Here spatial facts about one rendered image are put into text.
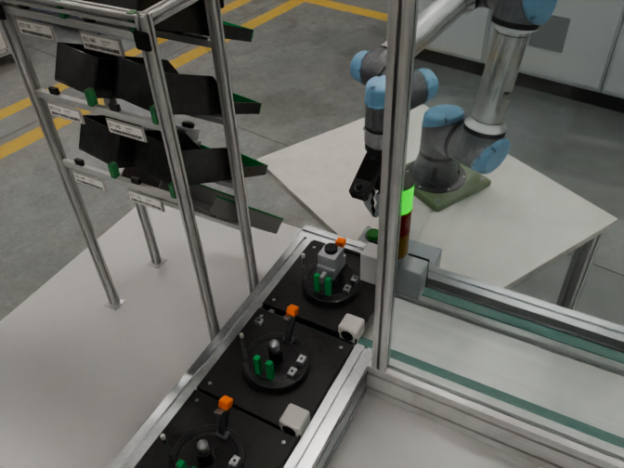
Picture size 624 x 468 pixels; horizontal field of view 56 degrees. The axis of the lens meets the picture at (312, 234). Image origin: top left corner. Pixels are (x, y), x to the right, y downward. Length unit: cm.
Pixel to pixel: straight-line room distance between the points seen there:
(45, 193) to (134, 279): 208
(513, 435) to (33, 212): 289
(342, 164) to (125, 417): 106
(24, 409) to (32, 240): 197
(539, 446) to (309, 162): 117
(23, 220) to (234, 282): 211
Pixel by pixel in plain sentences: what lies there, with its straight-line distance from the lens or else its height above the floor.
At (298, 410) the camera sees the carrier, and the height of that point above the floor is 99.
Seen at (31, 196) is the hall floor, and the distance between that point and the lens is 371.
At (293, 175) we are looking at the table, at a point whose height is 86.
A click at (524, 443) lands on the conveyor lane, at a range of 128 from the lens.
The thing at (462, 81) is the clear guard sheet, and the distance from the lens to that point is 82.
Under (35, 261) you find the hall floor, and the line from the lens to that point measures 325.
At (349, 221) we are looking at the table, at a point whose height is 86.
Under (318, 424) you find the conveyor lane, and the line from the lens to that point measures 119.
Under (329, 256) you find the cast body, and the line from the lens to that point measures 131.
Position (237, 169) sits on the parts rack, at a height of 128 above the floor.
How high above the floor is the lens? 198
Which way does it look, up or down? 41 degrees down
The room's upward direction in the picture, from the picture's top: 3 degrees counter-clockwise
